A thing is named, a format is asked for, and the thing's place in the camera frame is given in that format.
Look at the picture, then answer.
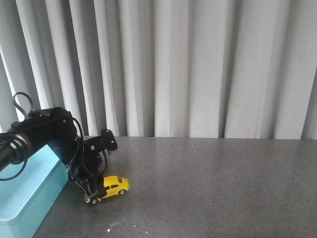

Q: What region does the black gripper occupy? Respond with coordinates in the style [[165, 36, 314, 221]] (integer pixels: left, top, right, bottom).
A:
[[51, 135, 106, 203]]

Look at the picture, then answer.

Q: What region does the yellow toy beetle car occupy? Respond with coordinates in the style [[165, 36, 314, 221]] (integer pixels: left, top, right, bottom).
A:
[[85, 176, 130, 204]]

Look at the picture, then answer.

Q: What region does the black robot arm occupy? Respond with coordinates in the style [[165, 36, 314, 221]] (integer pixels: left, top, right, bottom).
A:
[[0, 107, 117, 203]]

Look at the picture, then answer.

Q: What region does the light blue open box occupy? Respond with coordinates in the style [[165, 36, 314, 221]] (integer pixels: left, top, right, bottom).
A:
[[0, 146, 68, 238]]

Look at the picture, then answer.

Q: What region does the grey pleated curtain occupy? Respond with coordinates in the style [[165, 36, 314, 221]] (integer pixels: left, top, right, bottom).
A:
[[0, 0, 317, 139]]

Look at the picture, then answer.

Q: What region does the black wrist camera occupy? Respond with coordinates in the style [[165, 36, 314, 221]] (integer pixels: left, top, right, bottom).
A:
[[101, 129, 118, 151]]

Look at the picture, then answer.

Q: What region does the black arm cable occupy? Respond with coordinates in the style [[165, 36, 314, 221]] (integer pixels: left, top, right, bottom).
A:
[[0, 92, 109, 194]]

